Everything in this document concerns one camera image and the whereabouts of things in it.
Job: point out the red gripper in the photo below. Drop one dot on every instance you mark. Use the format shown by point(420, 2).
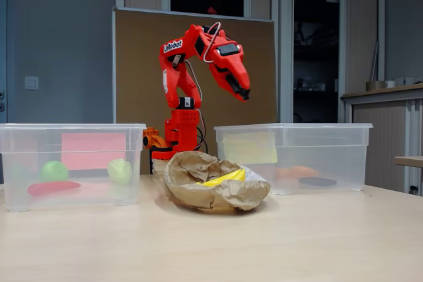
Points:
point(231, 64)

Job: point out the orange toy waffle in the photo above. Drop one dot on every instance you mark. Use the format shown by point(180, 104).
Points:
point(272, 173)

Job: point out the yellow toy banana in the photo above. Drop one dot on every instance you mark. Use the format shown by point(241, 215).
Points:
point(224, 179)

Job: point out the brown toy chocolate bar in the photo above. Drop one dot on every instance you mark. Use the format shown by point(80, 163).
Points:
point(318, 182)

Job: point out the light green toy lettuce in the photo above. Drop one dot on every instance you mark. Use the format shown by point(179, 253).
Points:
point(119, 171)

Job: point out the green toy apple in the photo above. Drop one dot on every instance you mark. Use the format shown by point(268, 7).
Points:
point(54, 171)

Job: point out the red toy chili pepper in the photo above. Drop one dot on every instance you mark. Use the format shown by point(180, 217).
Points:
point(53, 188)

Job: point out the yellow-green sticky note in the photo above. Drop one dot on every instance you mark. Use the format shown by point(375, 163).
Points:
point(251, 146)

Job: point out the clear plastic bin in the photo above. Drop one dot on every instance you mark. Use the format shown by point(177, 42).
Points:
point(324, 150)
point(33, 150)

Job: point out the pink sticky note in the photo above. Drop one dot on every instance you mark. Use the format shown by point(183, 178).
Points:
point(94, 151)

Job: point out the clear plastic film bag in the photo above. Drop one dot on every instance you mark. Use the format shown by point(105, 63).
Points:
point(256, 176)

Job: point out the brown cork board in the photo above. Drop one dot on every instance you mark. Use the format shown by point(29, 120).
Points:
point(142, 80)

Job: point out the orange printed clamp part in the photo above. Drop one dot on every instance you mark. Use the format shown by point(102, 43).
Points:
point(152, 139)

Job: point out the crumpled brown paper bag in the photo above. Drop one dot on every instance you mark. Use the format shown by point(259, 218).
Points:
point(211, 194)

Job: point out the wooden base block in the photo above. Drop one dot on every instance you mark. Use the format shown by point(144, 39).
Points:
point(159, 166)

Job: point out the brown tape roll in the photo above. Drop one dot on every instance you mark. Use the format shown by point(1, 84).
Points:
point(375, 86)

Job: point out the grey roller-door cabinet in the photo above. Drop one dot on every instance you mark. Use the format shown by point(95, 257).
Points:
point(386, 130)

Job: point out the white cups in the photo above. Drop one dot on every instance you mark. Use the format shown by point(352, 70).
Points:
point(404, 81)

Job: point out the beige side table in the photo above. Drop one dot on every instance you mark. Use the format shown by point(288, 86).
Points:
point(409, 161)

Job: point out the white light switch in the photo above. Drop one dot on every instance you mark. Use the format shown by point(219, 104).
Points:
point(31, 83)

